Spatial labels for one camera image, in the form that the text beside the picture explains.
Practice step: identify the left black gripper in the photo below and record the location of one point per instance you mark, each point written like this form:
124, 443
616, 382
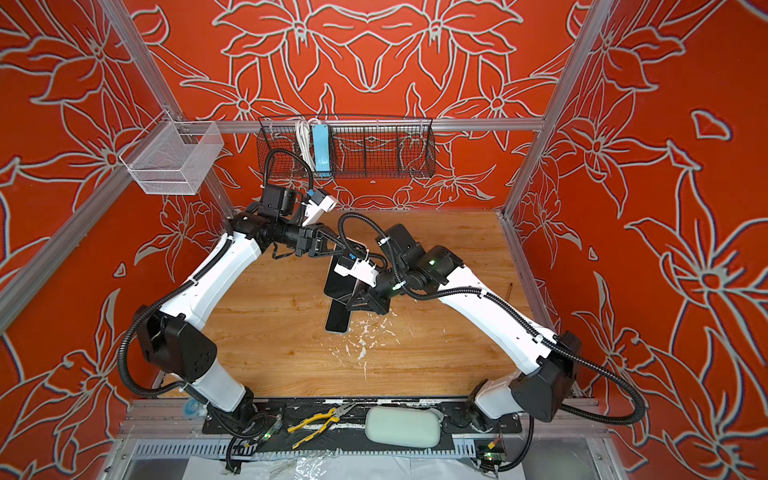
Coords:
312, 242

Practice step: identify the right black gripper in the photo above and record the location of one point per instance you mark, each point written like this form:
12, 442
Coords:
367, 295

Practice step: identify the black phone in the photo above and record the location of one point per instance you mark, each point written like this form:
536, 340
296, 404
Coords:
340, 287
338, 318

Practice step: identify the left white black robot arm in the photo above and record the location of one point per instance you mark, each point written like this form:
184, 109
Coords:
170, 330

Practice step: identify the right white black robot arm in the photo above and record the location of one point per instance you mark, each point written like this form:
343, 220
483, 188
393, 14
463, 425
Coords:
548, 363

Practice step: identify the black phone on table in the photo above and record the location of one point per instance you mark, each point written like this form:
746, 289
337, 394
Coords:
338, 318

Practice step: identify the light blue box in basket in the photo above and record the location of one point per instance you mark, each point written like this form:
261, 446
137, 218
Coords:
321, 145

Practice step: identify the pale green pouch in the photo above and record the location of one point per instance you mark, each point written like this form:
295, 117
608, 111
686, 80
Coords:
403, 427

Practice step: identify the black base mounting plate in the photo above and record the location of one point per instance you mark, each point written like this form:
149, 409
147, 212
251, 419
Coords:
459, 435

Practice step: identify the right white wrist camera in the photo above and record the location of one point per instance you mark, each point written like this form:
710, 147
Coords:
363, 270

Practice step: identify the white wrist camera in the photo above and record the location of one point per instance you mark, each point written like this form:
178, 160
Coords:
363, 270
318, 203

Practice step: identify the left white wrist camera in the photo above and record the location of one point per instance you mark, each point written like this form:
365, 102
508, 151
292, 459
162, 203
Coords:
318, 203

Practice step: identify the black wire wall basket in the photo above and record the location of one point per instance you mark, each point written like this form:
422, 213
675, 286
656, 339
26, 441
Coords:
361, 147

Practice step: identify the yellow handled pliers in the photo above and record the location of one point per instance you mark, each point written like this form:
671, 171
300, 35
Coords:
324, 420

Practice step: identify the clear plastic wall bin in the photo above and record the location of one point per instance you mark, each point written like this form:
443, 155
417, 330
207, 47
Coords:
174, 158

